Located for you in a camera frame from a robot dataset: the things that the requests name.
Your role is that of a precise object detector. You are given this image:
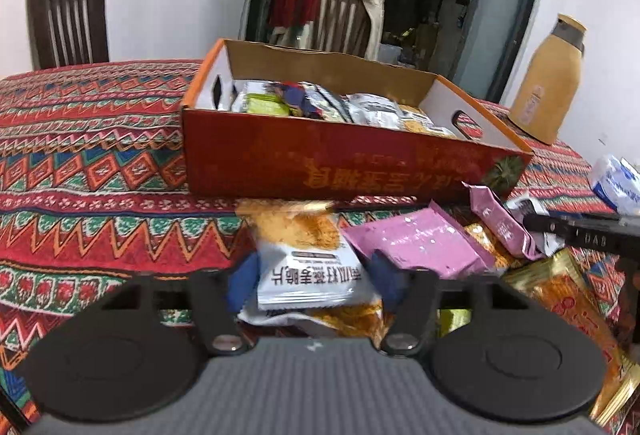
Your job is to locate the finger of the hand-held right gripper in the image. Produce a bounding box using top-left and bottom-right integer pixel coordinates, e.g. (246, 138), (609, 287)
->
(522, 212), (572, 244)

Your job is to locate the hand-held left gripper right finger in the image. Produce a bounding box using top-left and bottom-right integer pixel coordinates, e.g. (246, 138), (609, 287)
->
(367, 250), (531, 358)

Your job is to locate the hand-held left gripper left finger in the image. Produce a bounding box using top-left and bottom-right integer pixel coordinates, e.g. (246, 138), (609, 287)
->
(100, 254), (261, 357)

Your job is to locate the small pink snack packet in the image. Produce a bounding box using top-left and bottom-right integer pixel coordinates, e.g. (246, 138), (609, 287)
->
(469, 185), (545, 260)

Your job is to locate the large pink snack packet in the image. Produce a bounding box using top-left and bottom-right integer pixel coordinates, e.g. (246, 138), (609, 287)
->
(344, 208), (497, 279)

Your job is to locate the white orange snack packet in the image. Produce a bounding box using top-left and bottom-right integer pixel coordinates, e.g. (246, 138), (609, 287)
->
(235, 199), (384, 332)

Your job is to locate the gold red snack packet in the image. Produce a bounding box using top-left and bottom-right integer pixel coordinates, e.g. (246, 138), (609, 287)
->
(504, 249), (640, 427)

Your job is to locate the orange cardboard box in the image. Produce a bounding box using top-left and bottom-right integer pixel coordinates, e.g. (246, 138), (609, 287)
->
(180, 38), (535, 204)

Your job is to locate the pile of snack packets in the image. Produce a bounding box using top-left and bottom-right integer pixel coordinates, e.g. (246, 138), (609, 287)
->
(231, 80), (467, 140)

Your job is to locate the white silver snack packet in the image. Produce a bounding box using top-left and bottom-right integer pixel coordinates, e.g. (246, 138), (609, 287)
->
(506, 196), (552, 228)

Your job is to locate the white blue tissue pack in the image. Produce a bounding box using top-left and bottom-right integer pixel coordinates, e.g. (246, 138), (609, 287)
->
(589, 154), (640, 217)

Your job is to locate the yellow green snack packet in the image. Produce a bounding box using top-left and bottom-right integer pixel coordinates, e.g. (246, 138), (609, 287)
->
(437, 308), (474, 342)

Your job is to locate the yellow thermos bottle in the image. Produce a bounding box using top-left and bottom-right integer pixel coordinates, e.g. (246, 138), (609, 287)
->
(508, 14), (587, 145)

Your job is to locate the glass sliding door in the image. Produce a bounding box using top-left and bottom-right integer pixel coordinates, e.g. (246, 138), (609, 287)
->
(244, 0), (551, 105)

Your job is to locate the wooden chair with cloth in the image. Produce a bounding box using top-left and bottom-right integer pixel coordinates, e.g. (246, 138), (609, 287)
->
(320, 0), (386, 61)

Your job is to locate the dark wooden chair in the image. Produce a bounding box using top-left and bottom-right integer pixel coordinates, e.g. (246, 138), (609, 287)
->
(26, 0), (110, 70)

